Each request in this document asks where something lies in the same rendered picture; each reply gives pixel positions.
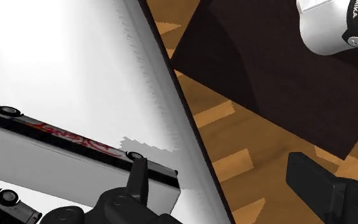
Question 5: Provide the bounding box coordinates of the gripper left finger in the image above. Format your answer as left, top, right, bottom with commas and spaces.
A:
39, 157, 183, 224

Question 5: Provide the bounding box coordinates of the white table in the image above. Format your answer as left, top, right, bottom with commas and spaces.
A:
0, 0, 237, 224

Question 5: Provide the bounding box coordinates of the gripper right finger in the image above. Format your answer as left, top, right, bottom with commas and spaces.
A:
285, 151, 358, 224

